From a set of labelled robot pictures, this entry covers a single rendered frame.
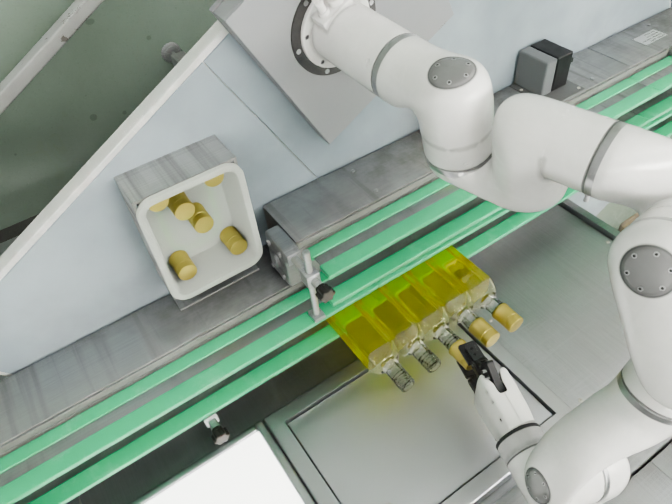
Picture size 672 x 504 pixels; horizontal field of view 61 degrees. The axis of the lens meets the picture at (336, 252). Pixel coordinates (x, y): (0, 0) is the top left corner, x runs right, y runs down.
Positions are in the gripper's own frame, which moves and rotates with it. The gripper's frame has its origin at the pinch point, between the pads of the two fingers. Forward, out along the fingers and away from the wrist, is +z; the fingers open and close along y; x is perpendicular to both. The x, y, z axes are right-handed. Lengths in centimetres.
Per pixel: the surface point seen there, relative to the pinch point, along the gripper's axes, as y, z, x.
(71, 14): 37, 87, 50
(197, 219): 24, 27, 37
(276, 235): 15.7, 27.1, 24.8
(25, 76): 29, 83, 64
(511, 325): 0.7, 3.1, -9.7
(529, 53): 23, 50, -39
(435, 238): 6.2, 23.2, -4.5
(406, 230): 13.7, 20.7, 2.8
